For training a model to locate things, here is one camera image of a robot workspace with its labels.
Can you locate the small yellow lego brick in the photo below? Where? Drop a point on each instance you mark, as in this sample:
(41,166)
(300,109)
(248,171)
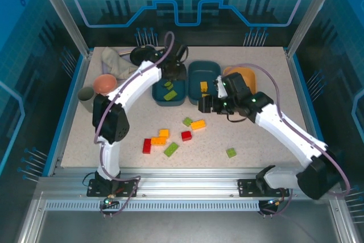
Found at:
(205,95)
(203,86)
(164,132)

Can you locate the small green lego brick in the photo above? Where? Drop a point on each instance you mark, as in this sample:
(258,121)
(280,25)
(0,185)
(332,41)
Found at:
(231,152)
(168,84)

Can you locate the small red lego brick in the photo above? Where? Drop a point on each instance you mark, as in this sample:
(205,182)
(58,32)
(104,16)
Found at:
(186,135)

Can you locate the long red lego brick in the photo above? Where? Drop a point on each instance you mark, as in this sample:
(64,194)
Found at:
(147,146)

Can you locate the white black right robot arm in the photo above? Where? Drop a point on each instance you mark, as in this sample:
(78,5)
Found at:
(284,129)

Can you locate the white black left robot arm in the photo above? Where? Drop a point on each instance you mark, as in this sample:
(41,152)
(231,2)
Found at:
(136,80)

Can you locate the teal plastic container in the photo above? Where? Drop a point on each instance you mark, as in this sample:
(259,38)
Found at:
(159,98)
(204,69)

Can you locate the yellow plastic container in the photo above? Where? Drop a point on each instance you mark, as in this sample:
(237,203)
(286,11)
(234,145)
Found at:
(247,73)

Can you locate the black frying pan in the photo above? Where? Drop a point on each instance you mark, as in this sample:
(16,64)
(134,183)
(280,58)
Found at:
(138,55)

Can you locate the beige cloth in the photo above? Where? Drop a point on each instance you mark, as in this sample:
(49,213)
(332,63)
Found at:
(116,65)

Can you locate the lilac plate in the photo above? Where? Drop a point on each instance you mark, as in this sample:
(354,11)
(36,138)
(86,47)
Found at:
(104,69)

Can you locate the pink bowl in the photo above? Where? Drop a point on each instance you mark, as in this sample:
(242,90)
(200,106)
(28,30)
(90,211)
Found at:
(103,82)

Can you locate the grey cup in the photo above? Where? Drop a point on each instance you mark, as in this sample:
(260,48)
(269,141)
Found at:
(85,98)

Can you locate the small connector board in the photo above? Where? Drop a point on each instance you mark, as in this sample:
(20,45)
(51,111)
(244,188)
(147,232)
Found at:
(273,202)
(108,201)

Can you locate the aluminium mounting rail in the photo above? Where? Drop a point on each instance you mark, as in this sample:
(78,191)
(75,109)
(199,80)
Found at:
(187,183)

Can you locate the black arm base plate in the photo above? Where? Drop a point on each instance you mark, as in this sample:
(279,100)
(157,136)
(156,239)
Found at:
(246,188)
(128,189)

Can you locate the aluminium frame post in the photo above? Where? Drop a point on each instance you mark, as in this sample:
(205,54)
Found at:
(67,19)
(312,12)

